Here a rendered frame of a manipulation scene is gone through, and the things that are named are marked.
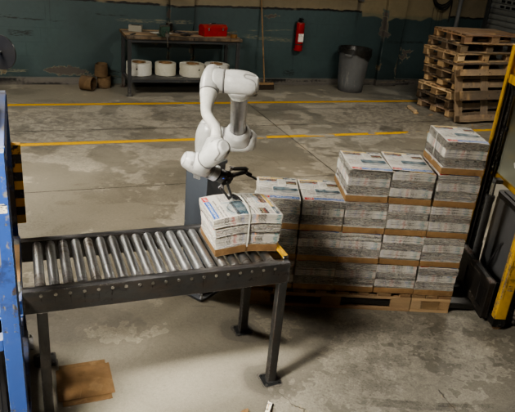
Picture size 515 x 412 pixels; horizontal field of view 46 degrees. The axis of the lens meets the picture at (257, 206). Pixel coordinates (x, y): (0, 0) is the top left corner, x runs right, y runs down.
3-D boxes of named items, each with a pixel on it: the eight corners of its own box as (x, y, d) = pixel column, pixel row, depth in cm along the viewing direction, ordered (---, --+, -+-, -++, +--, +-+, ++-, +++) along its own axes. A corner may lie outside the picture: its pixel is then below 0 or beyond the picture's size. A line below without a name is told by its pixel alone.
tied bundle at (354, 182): (333, 180, 429) (338, 150, 420) (373, 182, 432) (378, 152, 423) (343, 202, 395) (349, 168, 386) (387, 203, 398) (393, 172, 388)
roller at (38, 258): (42, 248, 322) (41, 239, 320) (46, 295, 282) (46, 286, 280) (32, 248, 320) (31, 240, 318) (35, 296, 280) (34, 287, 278)
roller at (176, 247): (172, 236, 347) (173, 229, 345) (194, 278, 307) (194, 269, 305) (164, 237, 345) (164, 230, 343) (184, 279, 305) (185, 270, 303)
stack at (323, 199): (247, 275, 459) (256, 175, 426) (396, 284, 468) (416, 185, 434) (248, 304, 424) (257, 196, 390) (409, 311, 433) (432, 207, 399)
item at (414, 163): (380, 151, 424) (380, 150, 424) (419, 154, 426) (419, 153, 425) (391, 170, 390) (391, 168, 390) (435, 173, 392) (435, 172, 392)
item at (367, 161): (339, 151, 418) (339, 150, 418) (379, 153, 421) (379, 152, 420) (350, 170, 385) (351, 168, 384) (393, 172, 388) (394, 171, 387)
